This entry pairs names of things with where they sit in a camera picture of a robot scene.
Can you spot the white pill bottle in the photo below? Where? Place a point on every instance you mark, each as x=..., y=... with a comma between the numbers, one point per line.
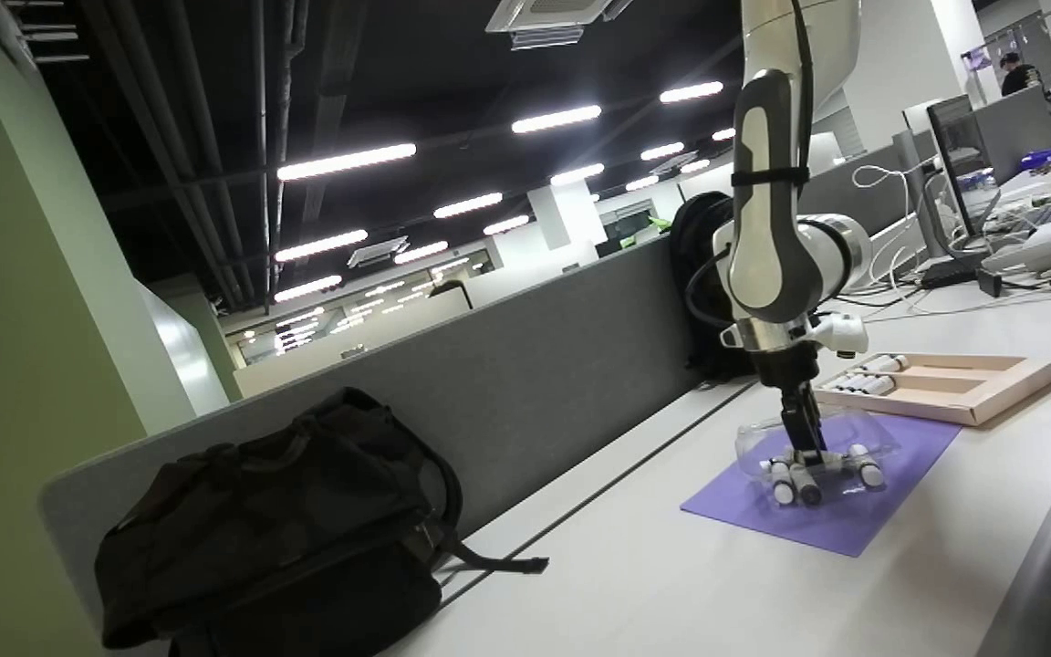
x=867, y=474
x=794, y=490

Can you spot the gray desk partition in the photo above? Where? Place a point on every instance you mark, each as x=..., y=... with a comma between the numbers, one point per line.
x=528, y=390

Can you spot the purple mat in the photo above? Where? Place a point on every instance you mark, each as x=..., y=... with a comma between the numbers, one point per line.
x=854, y=519

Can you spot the ceiling tube light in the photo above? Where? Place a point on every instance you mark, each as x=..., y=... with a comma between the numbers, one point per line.
x=308, y=291
x=557, y=120
x=469, y=206
x=691, y=94
x=347, y=161
x=322, y=245

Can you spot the gray computer monitor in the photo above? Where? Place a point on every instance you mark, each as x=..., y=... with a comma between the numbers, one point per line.
x=1014, y=128

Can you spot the white desk device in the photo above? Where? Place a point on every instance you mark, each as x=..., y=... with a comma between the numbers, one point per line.
x=1036, y=251

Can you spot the ceiling air conditioner unit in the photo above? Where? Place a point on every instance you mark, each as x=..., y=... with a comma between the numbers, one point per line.
x=547, y=15

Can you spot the dark computer monitor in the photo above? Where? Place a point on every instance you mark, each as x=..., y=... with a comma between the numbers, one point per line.
x=957, y=165

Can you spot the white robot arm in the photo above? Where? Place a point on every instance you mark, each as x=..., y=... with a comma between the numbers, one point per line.
x=766, y=221

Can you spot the wooden compartment tray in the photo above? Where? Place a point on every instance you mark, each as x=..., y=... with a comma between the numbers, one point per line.
x=988, y=396

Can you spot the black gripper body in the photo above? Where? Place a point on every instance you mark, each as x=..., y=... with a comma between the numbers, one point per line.
x=785, y=373

